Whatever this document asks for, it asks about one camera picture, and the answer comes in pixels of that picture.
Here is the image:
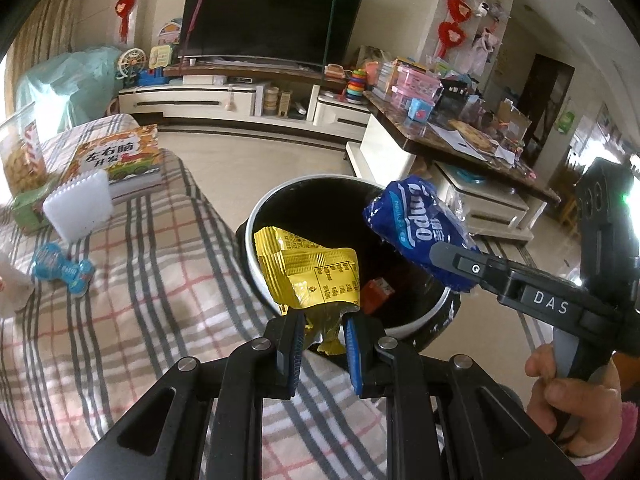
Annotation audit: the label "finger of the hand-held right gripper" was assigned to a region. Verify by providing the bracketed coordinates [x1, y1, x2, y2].
[430, 241, 521, 303]

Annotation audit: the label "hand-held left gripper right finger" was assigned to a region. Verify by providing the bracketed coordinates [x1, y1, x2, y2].
[342, 312, 586, 480]

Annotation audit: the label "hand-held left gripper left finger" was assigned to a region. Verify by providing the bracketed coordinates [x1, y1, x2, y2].
[65, 311, 308, 480]

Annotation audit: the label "red and white packet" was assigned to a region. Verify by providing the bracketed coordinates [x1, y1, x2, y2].
[361, 280, 396, 316]

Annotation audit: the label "blue snack bag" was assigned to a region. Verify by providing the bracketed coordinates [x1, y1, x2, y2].
[362, 175, 482, 295]

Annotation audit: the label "yellow snack wrapper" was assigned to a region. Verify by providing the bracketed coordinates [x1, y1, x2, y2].
[253, 226, 362, 356]

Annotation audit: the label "white bin with black liner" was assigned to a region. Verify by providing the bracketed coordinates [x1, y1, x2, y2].
[235, 174, 461, 353]

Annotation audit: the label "person's right forearm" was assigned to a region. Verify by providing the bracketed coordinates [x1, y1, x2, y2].
[575, 400, 640, 480]

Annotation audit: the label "person's right hand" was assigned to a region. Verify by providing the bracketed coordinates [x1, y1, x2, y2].
[525, 345, 623, 458]

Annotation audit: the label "white paper sheet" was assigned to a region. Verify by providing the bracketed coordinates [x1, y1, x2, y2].
[427, 122, 488, 161]

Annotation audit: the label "yellow patterned tray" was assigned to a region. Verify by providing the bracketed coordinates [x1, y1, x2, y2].
[447, 119, 501, 150]

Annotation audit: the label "cluttered side table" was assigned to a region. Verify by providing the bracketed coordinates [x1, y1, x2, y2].
[346, 91, 563, 246]

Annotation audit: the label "brown cardboard box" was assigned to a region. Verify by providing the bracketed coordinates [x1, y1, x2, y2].
[496, 100, 533, 136]

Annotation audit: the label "pink plastic box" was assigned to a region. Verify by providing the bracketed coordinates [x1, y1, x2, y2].
[390, 66, 444, 111]

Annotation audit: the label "hanging doll clothes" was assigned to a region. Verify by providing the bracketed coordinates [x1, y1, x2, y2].
[470, 30, 503, 63]

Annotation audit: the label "blue bone-shaped toy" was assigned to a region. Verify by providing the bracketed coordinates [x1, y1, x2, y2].
[31, 242, 96, 295]

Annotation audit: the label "colourful children's book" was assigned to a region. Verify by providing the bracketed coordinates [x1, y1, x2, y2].
[60, 125, 166, 206]

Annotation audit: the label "white television cabinet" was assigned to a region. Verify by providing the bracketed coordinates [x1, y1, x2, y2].
[117, 62, 373, 143]

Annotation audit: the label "white plastic bag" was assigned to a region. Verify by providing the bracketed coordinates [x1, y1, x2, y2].
[0, 250, 36, 318]

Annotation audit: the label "green cardboard box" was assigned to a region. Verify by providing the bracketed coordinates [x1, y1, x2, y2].
[11, 182, 58, 235]

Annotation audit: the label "black television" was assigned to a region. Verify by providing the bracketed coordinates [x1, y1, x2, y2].
[177, 0, 367, 67]

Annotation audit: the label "yellow toy telephone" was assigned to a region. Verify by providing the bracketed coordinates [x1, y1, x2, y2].
[149, 45, 176, 72]

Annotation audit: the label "ferris wheel toy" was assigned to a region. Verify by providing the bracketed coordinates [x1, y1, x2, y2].
[116, 48, 149, 83]

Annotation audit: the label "clear cookie jar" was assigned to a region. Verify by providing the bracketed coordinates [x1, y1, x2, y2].
[0, 101, 47, 196]

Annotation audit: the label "arched cartoon toy sign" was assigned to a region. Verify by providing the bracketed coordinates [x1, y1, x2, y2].
[157, 19, 183, 50]

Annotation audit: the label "teal covered armchair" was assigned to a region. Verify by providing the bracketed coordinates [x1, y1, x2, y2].
[15, 46, 123, 131]

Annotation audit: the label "beige patterned curtain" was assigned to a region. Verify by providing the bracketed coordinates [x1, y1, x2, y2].
[10, 0, 101, 91]

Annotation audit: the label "rainbow stacking ring toy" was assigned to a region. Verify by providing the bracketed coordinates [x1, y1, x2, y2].
[345, 67, 369, 104]

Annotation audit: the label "red heart decoration string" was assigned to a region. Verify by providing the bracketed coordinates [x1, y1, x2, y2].
[437, 0, 483, 58]
[114, 0, 143, 43]

